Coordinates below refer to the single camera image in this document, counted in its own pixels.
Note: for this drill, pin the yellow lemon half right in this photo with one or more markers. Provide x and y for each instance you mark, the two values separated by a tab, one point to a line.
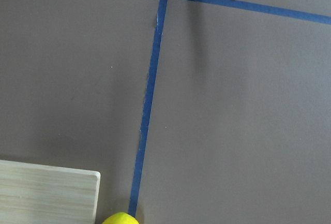
120	218

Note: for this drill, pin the wooden cutting board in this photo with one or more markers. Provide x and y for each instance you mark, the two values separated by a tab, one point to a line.
32	193

